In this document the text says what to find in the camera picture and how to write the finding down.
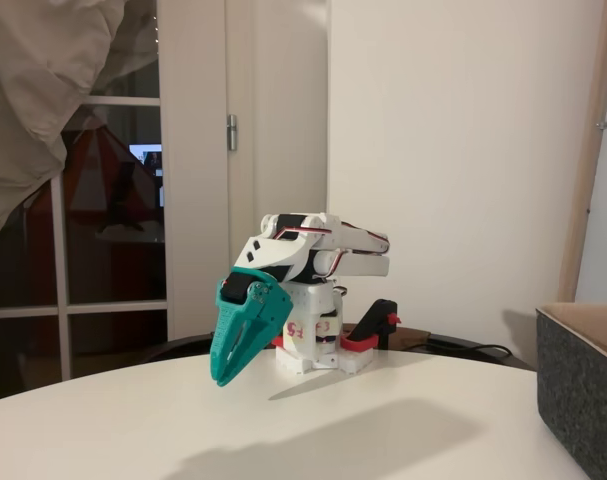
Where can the dark brown wooden chair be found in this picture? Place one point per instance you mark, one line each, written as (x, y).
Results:
(183, 346)

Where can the white glass door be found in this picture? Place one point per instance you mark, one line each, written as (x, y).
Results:
(193, 200)

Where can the beige crumpled curtain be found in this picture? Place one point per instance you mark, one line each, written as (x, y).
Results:
(28, 100)

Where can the light wooden frame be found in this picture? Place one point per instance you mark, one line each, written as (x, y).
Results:
(585, 175)

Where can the grey felt box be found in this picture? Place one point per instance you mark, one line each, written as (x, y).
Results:
(578, 390)

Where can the silver door hinge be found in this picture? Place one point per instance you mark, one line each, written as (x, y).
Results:
(231, 132)

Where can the black clamp red trigger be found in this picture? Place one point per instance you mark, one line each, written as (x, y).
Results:
(378, 320)

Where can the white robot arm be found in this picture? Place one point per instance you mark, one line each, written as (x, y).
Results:
(353, 262)

